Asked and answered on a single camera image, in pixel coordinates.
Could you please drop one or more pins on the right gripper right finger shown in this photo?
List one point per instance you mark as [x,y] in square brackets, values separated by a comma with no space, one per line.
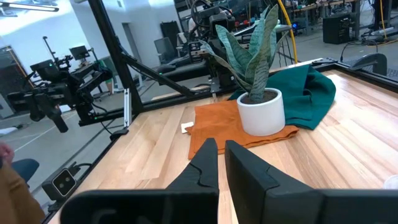
[258,193]

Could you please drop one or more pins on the ceiling light strip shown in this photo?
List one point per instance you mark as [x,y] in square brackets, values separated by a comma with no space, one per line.
[31,7]

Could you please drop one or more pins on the black robot arm on stand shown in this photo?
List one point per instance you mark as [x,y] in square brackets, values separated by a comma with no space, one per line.
[62,90]

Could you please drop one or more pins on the person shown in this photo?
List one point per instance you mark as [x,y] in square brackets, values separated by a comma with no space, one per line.
[15,199]

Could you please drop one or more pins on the long wooden table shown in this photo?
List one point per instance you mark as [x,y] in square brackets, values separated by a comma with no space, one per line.
[326,4]

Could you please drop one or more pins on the clear plastic tupperware container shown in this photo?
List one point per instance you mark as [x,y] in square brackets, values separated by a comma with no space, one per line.
[392,183]

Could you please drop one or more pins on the orange cloth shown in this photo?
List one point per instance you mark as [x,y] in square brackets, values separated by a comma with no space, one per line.
[214,124]

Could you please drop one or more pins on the person's hand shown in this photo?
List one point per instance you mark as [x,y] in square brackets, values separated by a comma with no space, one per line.
[5,153]

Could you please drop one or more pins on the small black monitor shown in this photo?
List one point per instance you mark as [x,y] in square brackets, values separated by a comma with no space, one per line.
[79,53]

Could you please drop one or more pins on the white light strip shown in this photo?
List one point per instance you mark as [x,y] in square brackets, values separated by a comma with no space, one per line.
[127,107]

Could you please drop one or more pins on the black depth camera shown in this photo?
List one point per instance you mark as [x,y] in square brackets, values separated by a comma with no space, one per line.
[60,183]

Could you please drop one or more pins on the plain white tag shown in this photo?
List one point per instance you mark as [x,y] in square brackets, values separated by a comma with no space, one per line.
[187,127]

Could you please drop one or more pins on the teal cloth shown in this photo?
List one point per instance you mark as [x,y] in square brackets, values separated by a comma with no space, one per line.
[304,93]

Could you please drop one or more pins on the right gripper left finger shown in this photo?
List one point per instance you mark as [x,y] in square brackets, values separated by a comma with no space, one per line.
[202,174]

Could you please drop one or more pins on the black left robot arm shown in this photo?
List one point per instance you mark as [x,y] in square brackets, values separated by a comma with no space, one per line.
[186,70]

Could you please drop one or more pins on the blue chair seat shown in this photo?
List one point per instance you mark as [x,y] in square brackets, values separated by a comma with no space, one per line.
[26,169]

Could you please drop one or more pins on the green snake plant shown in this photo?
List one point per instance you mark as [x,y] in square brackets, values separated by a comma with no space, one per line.
[258,62]

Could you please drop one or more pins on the white round plant pot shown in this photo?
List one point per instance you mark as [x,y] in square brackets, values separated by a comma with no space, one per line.
[261,118]

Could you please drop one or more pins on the black computer case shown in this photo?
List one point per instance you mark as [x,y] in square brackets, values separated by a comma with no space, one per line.
[338,29]

